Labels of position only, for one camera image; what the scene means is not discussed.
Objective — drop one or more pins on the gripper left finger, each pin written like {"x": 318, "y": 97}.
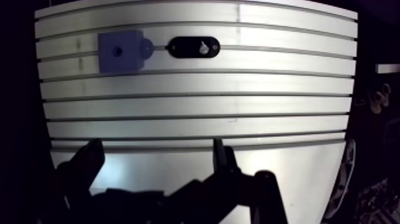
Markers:
{"x": 82, "y": 165}

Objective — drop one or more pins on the steel bolt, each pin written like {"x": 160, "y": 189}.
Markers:
{"x": 203, "y": 48}

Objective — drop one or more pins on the black oval holder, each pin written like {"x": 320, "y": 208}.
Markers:
{"x": 193, "y": 47}

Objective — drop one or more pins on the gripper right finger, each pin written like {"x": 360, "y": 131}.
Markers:
{"x": 225, "y": 184}

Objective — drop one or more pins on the pale holed strip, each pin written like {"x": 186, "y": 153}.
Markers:
{"x": 343, "y": 175}

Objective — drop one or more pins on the dark blue-grey block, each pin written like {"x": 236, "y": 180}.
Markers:
{"x": 120, "y": 51}

